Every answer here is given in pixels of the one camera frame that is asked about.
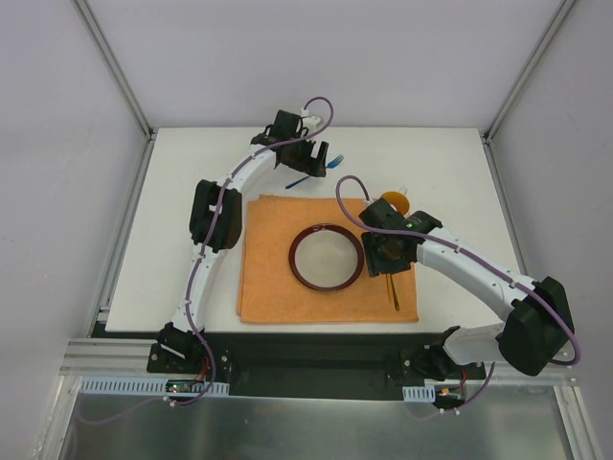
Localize blue metal fork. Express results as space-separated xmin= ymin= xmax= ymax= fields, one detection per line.
xmin=284 ymin=154 xmax=344 ymax=190

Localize gold spoon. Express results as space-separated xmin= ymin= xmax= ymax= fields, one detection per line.
xmin=385 ymin=274 xmax=395 ymax=303
xmin=386 ymin=274 xmax=400 ymax=311

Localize white floral mug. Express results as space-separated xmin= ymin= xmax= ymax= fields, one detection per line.
xmin=380 ymin=186 xmax=411 ymax=217

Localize red rimmed plate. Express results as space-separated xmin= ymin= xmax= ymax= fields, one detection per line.
xmin=288 ymin=223 xmax=365 ymax=292

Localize orange cloth placemat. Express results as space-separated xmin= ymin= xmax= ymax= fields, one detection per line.
xmin=238 ymin=195 xmax=419 ymax=325

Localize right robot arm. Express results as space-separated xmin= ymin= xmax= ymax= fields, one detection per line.
xmin=359 ymin=198 xmax=574 ymax=380

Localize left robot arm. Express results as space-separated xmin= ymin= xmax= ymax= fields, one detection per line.
xmin=147 ymin=107 xmax=329 ymax=374

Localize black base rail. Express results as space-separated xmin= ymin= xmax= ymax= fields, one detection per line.
xmin=146 ymin=330 xmax=488 ymax=402

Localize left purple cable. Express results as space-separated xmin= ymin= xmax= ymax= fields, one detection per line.
xmin=76 ymin=97 xmax=335 ymax=426

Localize purple cable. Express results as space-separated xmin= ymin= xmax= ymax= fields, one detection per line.
xmin=334 ymin=175 xmax=584 ymax=418
xmin=76 ymin=97 xmax=335 ymax=426

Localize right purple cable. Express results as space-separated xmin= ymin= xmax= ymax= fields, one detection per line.
xmin=334 ymin=175 xmax=584 ymax=418

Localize right white cable duct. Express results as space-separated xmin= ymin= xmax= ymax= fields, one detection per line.
xmin=402 ymin=384 xmax=436 ymax=403

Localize white cable duct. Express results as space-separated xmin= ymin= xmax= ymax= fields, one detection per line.
xmin=402 ymin=384 xmax=436 ymax=403
xmin=79 ymin=377 xmax=208 ymax=398

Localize left aluminium frame post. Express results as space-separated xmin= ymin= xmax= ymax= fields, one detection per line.
xmin=72 ymin=0 xmax=154 ymax=140

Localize aluminium frame post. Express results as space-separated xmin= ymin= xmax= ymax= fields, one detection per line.
xmin=72 ymin=0 xmax=154 ymax=140
xmin=482 ymin=0 xmax=579 ymax=145

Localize aluminium front rail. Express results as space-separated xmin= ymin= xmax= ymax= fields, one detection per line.
xmin=58 ymin=338 xmax=579 ymax=386

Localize right aluminium frame post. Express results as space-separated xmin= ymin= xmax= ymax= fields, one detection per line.
xmin=482 ymin=0 xmax=579 ymax=145

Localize left white cable duct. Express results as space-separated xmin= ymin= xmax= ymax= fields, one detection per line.
xmin=79 ymin=377 xmax=208 ymax=398

